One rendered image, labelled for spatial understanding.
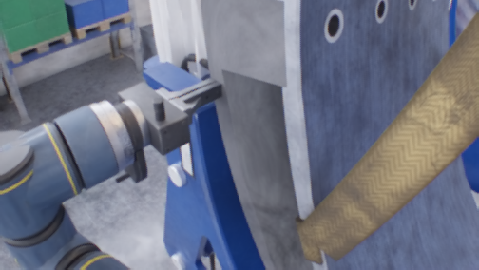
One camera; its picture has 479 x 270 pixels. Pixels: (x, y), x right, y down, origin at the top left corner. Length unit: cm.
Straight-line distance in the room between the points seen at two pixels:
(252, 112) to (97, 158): 30
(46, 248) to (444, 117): 53
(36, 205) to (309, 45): 40
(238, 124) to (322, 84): 18
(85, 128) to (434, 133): 43
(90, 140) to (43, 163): 7
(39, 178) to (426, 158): 47
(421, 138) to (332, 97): 16
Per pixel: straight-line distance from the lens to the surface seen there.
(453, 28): 228
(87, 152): 46
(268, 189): 70
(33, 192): 45
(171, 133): 48
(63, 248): 54
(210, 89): 57
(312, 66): 47
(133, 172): 54
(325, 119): 52
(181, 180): 89
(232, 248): 86
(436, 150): 45
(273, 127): 67
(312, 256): 62
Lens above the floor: 245
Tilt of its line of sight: 35 degrees down
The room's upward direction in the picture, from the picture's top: straight up
